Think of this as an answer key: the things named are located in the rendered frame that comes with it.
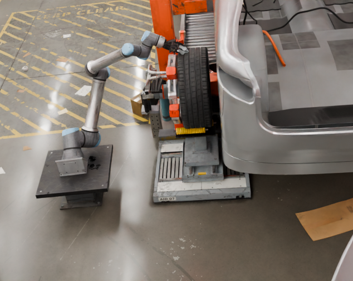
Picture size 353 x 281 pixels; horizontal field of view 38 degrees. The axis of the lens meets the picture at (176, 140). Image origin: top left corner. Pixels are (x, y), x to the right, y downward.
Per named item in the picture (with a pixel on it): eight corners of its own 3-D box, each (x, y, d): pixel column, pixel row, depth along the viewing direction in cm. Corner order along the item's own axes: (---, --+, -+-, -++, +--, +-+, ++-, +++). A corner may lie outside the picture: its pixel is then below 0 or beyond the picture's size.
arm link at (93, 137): (74, 144, 455) (89, 61, 439) (90, 144, 467) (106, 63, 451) (83, 150, 445) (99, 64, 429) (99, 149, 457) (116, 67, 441)
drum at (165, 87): (180, 101, 424) (178, 86, 415) (154, 102, 426) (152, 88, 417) (180, 92, 435) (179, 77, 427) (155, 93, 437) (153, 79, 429)
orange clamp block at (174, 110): (180, 110, 406) (179, 117, 398) (170, 111, 406) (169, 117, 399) (179, 103, 401) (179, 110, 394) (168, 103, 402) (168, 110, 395)
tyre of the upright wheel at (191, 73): (206, 57, 380) (207, 39, 441) (175, 59, 382) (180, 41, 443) (212, 139, 405) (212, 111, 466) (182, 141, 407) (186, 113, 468)
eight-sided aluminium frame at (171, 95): (181, 135, 420) (174, 77, 387) (173, 135, 420) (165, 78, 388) (183, 99, 463) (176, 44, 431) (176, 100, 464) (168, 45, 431)
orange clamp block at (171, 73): (177, 79, 398) (176, 74, 390) (167, 80, 399) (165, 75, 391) (176, 71, 401) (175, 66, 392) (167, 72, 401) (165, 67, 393)
